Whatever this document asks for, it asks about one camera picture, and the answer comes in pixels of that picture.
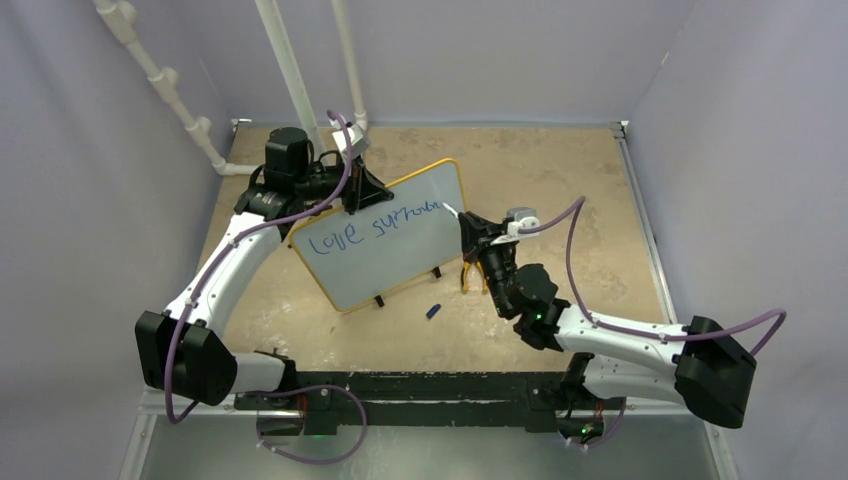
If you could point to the yellow framed whiteboard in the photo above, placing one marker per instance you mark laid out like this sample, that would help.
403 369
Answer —
355 258

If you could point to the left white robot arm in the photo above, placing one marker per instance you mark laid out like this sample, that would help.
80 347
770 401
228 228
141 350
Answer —
180 347

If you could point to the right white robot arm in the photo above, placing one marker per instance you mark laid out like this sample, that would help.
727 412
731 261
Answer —
699 365

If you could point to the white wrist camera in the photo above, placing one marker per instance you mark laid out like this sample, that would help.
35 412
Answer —
352 142
522 222

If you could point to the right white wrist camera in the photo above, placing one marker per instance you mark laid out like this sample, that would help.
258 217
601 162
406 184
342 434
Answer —
522 222

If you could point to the aluminium frame rail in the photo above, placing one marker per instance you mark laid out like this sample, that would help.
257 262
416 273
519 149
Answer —
619 130

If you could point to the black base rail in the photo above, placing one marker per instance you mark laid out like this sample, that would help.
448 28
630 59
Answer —
532 401

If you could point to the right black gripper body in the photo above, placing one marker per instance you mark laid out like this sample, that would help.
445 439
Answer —
496 259

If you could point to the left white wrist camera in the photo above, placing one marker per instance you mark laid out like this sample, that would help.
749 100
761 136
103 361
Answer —
352 142

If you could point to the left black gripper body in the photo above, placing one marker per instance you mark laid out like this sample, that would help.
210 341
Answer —
322 181

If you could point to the white pvc pipe frame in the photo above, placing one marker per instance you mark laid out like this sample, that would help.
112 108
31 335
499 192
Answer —
245 54

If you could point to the blue marker cap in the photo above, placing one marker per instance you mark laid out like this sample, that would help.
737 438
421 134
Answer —
433 311

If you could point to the blue whiteboard marker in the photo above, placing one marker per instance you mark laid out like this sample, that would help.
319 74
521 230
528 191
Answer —
450 210

